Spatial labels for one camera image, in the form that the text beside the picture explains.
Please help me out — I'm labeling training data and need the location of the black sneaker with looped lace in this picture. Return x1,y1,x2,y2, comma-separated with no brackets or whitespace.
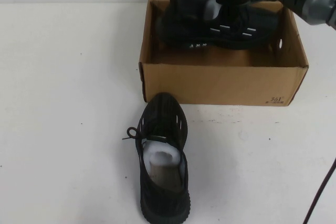
121,92,190,224

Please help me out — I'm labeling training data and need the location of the black sneaker with grey lining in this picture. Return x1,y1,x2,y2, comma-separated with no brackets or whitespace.
156,0,283,51

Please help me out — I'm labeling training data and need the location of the white foam shoe insert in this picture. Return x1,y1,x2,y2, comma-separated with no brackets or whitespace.
206,0,223,22
143,140,184,168

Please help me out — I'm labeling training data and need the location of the brown cardboard shoe box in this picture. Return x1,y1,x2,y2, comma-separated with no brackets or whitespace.
138,0,310,107

